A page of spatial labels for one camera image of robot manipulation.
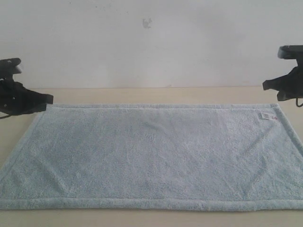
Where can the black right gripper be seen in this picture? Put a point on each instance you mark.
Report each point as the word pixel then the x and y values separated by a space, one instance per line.
pixel 290 86

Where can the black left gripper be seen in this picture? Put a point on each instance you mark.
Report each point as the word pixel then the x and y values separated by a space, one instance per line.
pixel 15 99

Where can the light blue terry towel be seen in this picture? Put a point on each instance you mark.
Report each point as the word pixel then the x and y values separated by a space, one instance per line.
pixel 171 157

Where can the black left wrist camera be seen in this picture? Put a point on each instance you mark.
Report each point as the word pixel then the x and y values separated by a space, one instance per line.
pixel 9 67

